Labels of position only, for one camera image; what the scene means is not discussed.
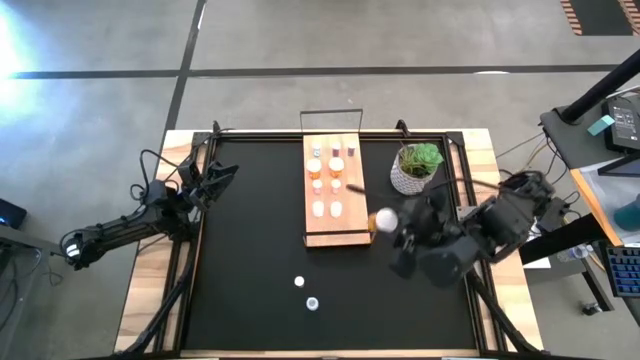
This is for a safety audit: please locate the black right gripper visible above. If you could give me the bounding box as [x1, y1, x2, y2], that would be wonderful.
[391, 198, 482, 289]

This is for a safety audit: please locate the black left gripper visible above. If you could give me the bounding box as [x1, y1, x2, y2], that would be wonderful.
[177, 158, 241, 214]

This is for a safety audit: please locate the succulent in patterned pot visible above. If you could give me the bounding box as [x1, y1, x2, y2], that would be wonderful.
[388, 141, 446, 197]

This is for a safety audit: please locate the black table mat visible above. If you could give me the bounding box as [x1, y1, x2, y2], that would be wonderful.
[182, 138, 479, 351]

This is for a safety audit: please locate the white paper sheet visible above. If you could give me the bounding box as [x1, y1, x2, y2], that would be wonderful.
[519, 249, 552, 270]

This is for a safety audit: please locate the black desk leg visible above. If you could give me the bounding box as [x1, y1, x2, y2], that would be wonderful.
[517, 214, 617, 317]

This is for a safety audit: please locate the clear plastic water bottle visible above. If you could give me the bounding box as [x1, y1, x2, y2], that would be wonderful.
[556, 243, 592, 264]

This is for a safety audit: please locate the grey side desk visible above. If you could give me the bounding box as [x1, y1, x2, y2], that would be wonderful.
[538, 87, 640, 174]

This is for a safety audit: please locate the black desk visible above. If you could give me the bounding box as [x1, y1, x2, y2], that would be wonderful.
[0, 197, 82, 346]

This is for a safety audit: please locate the black device blue light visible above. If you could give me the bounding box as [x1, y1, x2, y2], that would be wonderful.
[0, 198, 28, 230]

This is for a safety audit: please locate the desk with orange edge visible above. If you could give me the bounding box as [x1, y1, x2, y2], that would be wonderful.
[569, 158, 640, 247]

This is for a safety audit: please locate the light blue block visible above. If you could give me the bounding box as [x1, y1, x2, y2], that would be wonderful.
[586, 114, 616, 137]

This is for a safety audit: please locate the black backlit keyboard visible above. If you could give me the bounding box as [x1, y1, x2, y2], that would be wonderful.
[598, 241, 640, 300]

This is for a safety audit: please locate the teal round object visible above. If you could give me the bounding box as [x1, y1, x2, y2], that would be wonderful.
[612, 192, 640, 232]

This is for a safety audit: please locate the black stand pole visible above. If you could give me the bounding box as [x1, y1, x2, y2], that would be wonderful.
[558, 47, 640, 126]

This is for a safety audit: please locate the black mat striped border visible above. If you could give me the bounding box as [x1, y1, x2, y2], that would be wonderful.
[558, 0, 640, 37]

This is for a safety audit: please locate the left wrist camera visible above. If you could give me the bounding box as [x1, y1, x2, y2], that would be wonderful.
[177, 159, 197, 187]

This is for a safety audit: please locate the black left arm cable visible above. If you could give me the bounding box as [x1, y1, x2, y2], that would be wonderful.
[128, 148, 174, 201]

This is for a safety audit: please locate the black aluminium station frame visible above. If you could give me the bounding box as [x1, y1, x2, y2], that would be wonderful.
[113, 118, 547, 360]

